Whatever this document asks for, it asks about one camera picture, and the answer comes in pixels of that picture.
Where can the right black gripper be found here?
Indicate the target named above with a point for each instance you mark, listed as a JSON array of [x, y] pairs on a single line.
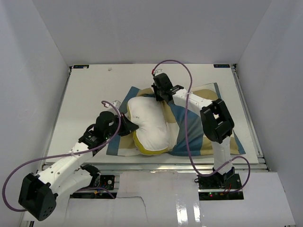
[[158, 98]]

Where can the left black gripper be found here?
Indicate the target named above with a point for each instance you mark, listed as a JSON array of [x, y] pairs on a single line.
[[128, 126]]

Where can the white pillow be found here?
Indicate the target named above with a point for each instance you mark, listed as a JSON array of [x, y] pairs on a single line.
[[158, 129]]

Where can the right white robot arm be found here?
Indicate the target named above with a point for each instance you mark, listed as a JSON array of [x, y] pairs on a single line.
[[215, 120]]

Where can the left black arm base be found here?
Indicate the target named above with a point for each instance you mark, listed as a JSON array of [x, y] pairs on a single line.
[[99, 182]]

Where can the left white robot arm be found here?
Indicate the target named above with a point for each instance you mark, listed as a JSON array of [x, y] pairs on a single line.
[[40, 192]]

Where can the right blue corner label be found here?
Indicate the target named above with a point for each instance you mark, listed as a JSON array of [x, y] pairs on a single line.
[[221, 65]]

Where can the blue corner label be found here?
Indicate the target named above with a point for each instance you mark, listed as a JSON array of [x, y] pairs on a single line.
[[80, 66], [221, 65]]

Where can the left blue corner label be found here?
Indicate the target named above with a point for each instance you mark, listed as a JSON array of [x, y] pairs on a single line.
[[80, 66]]

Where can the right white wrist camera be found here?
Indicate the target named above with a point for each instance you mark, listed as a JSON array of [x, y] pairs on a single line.
[[156, 72]]

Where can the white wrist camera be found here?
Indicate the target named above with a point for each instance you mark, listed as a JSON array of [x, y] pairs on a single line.
[[156, 72], [115, 104]]

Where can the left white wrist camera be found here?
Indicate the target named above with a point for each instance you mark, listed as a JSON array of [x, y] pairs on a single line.
[[115, 104]]

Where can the aluminium frame rail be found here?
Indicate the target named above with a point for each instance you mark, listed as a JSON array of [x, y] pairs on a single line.
[[255, 140]]

